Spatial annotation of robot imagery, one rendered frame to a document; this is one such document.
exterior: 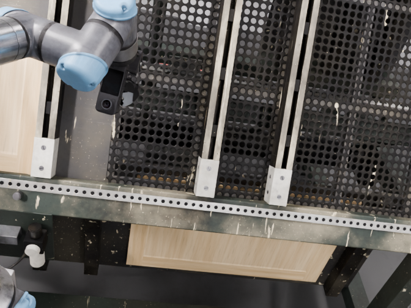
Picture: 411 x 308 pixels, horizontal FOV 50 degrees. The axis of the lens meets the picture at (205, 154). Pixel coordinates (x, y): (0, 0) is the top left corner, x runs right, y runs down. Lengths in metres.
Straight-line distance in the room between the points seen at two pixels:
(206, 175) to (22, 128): 0.61
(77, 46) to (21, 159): 0.80
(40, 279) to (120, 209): 0.96
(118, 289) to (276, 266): 0.78
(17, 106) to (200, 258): 1.03
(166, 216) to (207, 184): 0.17
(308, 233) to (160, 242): 0.67
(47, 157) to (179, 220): 0.47
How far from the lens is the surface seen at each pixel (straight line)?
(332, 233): 1.64
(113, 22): 0.82
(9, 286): 0.79
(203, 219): 1.50
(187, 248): 1.98
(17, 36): 0.81
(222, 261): 2.06
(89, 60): 0.78
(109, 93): 0.96
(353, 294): 2.42
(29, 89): 1.52
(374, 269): 2.85
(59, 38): 0.81
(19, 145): 1.54
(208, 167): 1.45
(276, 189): 1.51
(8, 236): 1.57
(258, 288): 2.45
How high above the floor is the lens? 1.94
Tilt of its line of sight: 38 degrees down
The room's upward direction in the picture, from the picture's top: 14 degrees clockwise
